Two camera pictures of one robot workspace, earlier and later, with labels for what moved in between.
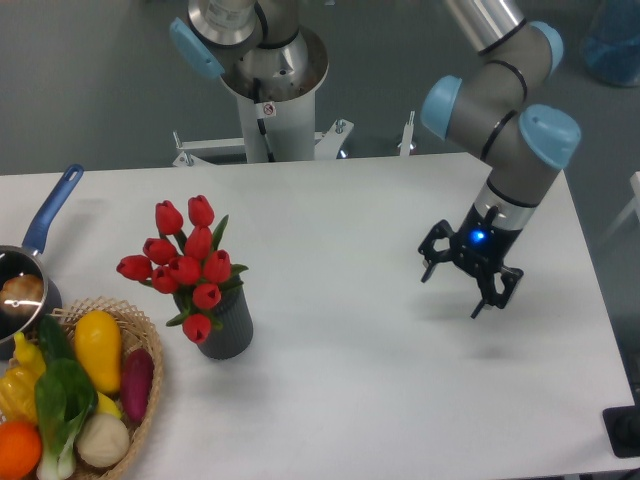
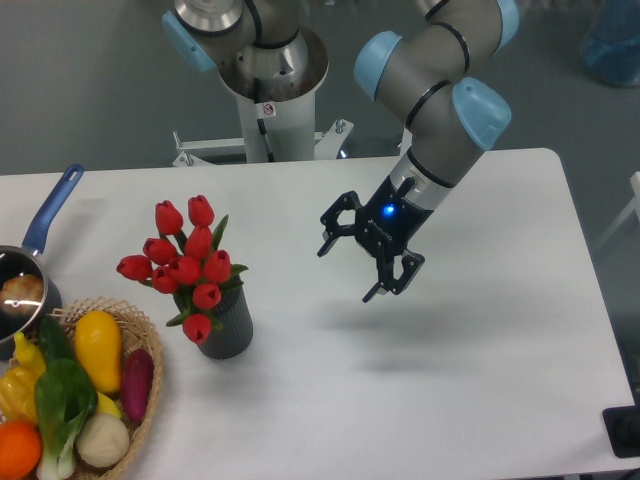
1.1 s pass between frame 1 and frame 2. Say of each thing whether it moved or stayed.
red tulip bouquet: stayed
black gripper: moved
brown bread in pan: stayed
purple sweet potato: stayed
